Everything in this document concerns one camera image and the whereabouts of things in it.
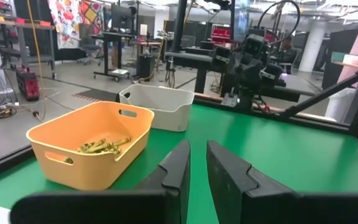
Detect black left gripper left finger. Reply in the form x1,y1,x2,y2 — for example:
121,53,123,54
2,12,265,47
135,139,191,224

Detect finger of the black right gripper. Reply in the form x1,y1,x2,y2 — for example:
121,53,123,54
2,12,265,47
234,58,250,82
249,60,264,84

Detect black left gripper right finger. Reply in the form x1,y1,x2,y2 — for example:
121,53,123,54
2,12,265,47
206,140,295,224

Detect red tool chest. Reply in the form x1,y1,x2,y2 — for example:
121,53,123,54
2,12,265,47
210,26,232,44

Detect grey operator desk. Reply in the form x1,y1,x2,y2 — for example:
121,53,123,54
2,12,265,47
165,46,226,94

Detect person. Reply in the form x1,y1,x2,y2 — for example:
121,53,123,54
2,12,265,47
277,35,298,66

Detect grey keyboard desk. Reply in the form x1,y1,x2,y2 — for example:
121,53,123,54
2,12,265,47
256,79,318,103

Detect tilted operator monitor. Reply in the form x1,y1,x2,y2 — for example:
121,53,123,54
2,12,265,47
230,0,251,43

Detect white pillar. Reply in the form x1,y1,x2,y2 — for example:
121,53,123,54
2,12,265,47
298,20,328,73

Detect wooden desk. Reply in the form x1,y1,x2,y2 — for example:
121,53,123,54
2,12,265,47
131,40,164,57

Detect black computer tower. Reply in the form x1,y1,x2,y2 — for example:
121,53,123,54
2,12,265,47
137,53,157,80

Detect black partition panel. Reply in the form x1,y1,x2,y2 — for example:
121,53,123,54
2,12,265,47
321,29,358,91

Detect yellow plastic bin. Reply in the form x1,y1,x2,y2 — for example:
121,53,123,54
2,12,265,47
25,101,155,191

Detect wooden table white legs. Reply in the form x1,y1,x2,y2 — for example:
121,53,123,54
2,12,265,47
331,51,358,69

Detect black monitor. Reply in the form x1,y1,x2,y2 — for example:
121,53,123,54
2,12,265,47
110,2,136,34

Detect black standing desk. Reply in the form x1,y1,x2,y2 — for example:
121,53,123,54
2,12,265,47
90,30,136,82

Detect black striped floor mat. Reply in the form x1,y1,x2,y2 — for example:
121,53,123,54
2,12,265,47
72,88,121,103

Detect grey office chair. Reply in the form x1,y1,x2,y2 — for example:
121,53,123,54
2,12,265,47
76,23,104,66

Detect geometric print cloth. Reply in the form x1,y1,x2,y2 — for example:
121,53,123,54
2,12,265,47
79,0,105,35

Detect floral print cloth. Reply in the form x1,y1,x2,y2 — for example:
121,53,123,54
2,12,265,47
47,0,83,50

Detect red floor device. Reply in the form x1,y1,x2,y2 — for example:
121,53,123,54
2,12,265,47
16,67,40,102

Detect metal storage shelf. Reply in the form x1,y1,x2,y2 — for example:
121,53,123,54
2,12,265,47
0,0,57,80

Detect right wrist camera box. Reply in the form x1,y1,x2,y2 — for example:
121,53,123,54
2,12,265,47
244,33,269,58

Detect black right camera cable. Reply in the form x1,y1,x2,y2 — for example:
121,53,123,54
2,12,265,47
256,0,301,44

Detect black rig corner post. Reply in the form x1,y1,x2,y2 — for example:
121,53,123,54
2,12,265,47
280,55,358,147

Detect yellow hanging cord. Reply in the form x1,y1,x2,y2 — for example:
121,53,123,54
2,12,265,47
25,0,48,121

